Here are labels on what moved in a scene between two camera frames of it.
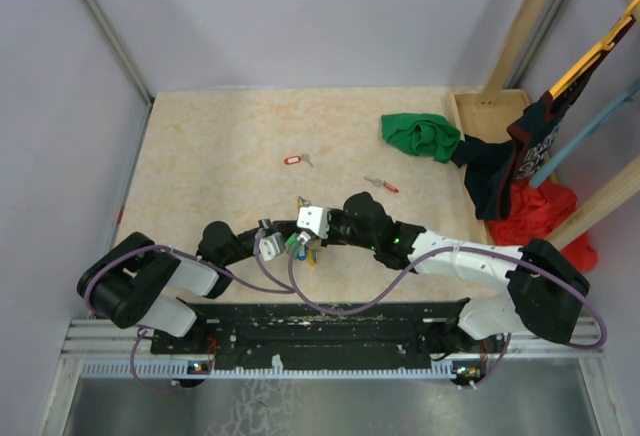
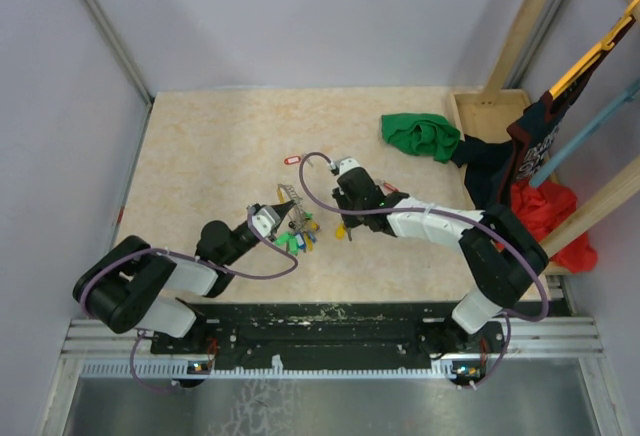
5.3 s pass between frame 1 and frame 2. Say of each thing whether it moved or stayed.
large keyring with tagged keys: moved
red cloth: stayed
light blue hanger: stayed
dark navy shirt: stayed
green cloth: stayed
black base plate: stayed
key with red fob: stayed
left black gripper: moved
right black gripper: moved
